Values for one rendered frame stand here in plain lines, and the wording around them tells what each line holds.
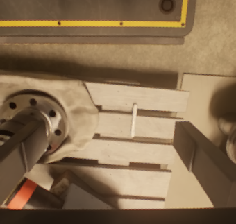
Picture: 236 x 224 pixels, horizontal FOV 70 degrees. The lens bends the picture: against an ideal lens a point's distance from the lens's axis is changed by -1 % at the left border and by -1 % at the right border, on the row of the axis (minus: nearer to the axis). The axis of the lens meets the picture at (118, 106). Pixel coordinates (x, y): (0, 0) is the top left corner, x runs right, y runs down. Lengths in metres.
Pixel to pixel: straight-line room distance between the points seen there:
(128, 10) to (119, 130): 0.46
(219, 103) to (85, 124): 0.66
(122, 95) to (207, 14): 0.51
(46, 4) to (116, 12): 0.17
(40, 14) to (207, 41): 0.68
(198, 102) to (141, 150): 0.36
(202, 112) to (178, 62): 0.28
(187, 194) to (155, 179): 0.35
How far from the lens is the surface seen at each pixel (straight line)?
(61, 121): 0.68
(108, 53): 0.80
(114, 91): 0.67
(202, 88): 0.91
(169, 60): 0.84
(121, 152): 0.78
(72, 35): 0.50
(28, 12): 0.54
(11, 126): 0.60
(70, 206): 0.72
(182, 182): 1.13
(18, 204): 0.70
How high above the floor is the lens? 0.80
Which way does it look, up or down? 73 degrees down
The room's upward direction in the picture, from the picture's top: 177 degrees clockwise
